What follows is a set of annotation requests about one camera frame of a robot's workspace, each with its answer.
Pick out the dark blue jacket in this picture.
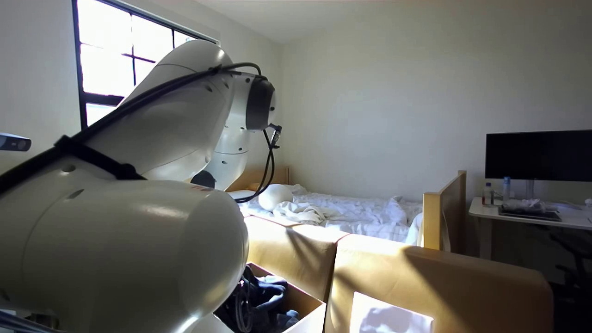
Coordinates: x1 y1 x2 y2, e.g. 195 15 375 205
214 265 303 333

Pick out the open cardboard box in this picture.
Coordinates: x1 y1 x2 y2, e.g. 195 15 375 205
323 233 554 333
244 261 329 333

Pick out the bed with white sheets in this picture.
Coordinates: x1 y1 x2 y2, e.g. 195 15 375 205
229 181 427 246

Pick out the black framed window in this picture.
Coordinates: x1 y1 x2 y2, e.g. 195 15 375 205
70 0 218 131

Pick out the black keyboard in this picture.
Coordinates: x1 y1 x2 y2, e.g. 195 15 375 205
495 205 564 224

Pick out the white desk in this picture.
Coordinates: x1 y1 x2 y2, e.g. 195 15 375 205
467 194 592 233

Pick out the black computer monitor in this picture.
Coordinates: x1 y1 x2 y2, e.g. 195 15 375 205
482 128 592 185

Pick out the black office chair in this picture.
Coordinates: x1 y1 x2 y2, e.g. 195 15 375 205
543 226 592 333

